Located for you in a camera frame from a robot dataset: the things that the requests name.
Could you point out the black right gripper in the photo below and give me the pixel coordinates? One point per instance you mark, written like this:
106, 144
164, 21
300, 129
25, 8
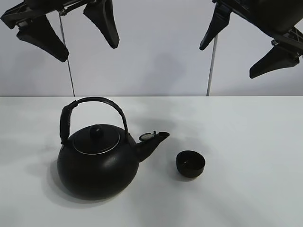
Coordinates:
275, 18

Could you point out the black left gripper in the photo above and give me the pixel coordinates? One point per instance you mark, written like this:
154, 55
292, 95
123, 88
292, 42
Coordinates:
37, 30

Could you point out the small black teacup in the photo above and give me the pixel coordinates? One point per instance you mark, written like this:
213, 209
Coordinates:
190, 164

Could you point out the black round teapot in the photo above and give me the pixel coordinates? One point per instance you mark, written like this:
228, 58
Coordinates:
99, 161

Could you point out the thin grey left pole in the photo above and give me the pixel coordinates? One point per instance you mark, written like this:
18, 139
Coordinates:
68, 62

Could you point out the thin grey pole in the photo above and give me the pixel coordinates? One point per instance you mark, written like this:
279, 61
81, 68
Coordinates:
68, 62
211, 66

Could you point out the thin grey right pole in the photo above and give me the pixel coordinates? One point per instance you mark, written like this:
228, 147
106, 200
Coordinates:
211, 66

